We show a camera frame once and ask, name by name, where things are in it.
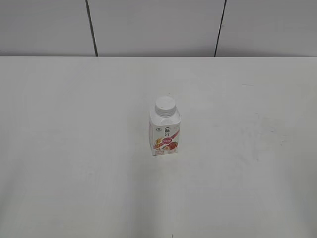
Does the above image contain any white yogurt drink bottle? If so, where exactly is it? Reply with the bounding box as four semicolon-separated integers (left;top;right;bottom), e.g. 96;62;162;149
149;110;181;156

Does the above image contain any white screw cap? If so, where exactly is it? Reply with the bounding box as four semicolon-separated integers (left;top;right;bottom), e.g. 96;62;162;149
155;96;176;117

